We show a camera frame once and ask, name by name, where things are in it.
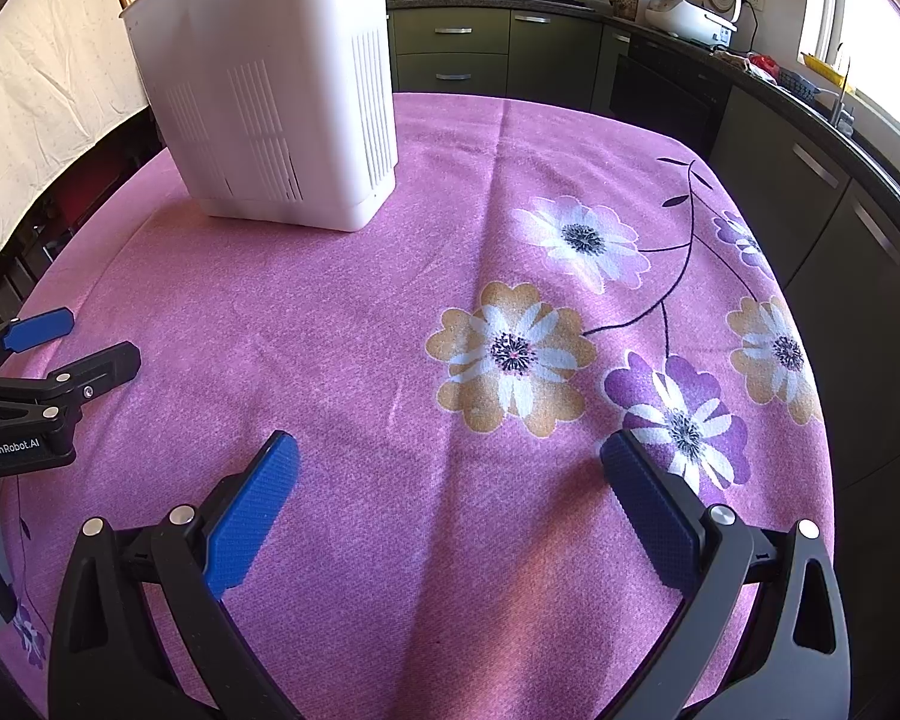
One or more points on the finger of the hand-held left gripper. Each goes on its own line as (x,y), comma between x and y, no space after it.
(109,364)
(41,328)

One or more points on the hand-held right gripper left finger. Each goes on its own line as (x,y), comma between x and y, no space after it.
(251,517)

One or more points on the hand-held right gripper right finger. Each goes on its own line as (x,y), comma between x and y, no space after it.
(649,510)

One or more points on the white plastic utensil holder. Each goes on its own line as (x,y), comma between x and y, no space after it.
(270,52)

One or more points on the pink floral tablecloth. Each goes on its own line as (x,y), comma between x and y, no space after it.
(382,360)

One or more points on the white hanging sheet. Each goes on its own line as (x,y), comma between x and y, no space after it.
(45,90)

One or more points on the dark base cabinets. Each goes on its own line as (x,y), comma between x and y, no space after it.
(817,210)

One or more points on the dark kitchen countertop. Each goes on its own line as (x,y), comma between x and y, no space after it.
(787,101)

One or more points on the small steel faucet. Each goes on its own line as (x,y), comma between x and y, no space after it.
(843,109)

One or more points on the blue patterned bowl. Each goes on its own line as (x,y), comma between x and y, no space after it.
(799,84)

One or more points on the red item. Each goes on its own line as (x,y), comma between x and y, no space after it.
(763,66)

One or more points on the yellow packet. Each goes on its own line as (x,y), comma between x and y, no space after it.
(825,71)

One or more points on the green base cabinets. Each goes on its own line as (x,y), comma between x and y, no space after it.
(495,52)

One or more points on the white rice cooker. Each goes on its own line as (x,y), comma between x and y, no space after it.
(682,15)

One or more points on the kitchen window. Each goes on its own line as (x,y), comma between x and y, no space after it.
(885,30)

